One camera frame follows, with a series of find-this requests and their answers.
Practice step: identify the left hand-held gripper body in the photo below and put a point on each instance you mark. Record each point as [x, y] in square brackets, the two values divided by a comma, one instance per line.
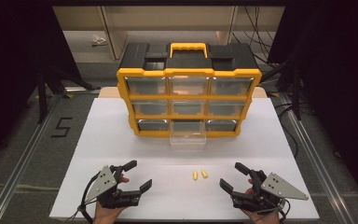
[104, 183]

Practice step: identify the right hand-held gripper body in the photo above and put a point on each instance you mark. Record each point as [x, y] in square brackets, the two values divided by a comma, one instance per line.
[279, 186]

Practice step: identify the small yellow plug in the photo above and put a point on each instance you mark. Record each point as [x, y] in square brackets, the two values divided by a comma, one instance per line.
[195, 176]
[204, 173]

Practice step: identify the clear plastic drawer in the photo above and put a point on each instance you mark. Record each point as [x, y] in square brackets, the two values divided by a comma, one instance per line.
[188, 138]

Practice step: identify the yellow black organizer cabinet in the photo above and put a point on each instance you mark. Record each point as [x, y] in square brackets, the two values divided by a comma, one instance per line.
[186, 97]

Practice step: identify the person's left hand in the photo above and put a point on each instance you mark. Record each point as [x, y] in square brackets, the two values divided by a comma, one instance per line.
[105, 216]

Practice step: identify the person's right hand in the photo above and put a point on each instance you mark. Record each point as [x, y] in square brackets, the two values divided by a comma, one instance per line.
[265, 217]

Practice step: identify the set of closed clear drawers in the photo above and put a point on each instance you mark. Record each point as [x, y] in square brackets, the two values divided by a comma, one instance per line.
[146, 86]

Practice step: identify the black metal stand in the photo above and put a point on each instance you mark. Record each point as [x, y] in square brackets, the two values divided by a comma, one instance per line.
[296, 93]
[42, 93]

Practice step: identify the crumpled white paper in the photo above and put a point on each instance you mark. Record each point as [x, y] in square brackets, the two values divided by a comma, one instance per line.
[98, 40]

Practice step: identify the aluminium floor rail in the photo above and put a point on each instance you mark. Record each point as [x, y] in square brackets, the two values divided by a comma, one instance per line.
[317, 161]
[21, 165]

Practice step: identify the beige wooden post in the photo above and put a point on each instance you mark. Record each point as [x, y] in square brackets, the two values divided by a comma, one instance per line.
[115, 40]

